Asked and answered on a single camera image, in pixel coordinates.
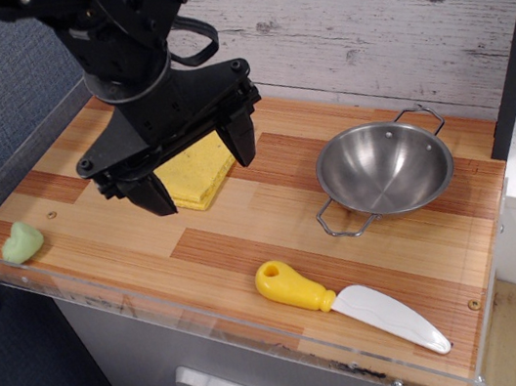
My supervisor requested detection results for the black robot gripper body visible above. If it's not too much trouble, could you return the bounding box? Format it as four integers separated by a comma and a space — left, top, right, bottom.
75, 58, 261, 197

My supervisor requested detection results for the grey toy fridge cabinet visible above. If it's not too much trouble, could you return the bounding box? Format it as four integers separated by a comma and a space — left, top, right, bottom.
52, 236, 450, 386

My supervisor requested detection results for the yellow handled white toy knife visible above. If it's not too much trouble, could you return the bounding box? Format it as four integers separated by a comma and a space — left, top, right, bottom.
255, 261, 452, 355

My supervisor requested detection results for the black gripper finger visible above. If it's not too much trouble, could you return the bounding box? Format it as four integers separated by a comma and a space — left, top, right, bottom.
214, 105, 256, 167
124, 171, 178, 217

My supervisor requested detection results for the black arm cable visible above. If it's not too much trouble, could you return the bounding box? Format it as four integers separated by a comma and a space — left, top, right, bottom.
162, 9, 223, 71

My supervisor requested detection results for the light green toy piece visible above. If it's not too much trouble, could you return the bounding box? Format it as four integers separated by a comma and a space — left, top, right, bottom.
1, 221, 45, 264

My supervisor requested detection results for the clear acrylic table guard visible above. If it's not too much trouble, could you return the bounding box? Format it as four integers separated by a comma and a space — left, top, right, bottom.
0, 87, 505, 386

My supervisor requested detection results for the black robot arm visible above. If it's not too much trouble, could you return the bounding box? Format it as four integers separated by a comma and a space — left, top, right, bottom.
0, 0, 260, 216

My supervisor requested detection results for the stainless steel bowl with handles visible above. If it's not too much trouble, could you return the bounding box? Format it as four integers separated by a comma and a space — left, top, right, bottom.
316, 105, 454, 237

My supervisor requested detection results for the folded yellow cloth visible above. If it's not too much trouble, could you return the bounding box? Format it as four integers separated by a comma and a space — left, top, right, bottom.
155, 132, 236, 211

